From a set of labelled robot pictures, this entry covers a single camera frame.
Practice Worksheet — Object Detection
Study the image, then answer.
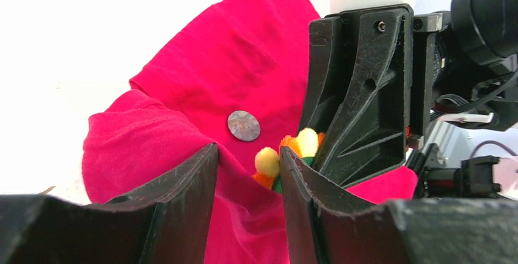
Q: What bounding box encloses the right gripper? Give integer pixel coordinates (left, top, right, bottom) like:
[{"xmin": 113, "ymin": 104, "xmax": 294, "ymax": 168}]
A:
[{"xmin": 313, "ymin": 4, "xmax": 517, "ymax": 188}]

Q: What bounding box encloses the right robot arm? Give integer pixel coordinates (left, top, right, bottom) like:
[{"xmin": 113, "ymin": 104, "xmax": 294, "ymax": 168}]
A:
[{"xmin": 299, "ymin": 0, "xmax": 517, "ymax": 187}]

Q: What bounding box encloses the orange yellow pompom brooch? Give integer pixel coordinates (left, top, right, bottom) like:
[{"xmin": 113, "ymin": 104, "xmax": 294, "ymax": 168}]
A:
[{"xmin": 252, "ymin": 127, "xmax": 327, "ymax": 195}]

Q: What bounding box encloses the red t-shirt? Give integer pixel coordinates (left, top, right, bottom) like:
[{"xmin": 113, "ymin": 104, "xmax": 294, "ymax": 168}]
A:
[{"xmin": 82, "ymin": 0, "xmax": 418, "ymax": 264}]

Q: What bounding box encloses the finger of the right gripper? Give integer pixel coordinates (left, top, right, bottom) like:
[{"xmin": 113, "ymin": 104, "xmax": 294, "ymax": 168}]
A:
[{"xmin": 299, "ymin": 16, "xmax": 356, "ymax": 133}]

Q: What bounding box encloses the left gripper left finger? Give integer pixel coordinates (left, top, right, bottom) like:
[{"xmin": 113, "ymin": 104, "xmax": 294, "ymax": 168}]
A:
[{"xmin": 1, "ymin": 144, "xmax": 218, "ymax": 263}]

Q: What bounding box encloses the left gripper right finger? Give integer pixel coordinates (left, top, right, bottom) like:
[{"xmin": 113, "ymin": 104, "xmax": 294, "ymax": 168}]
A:
[{"xmin": 280, "ymin": 147, "xmax": 517, "ymax": 263}]

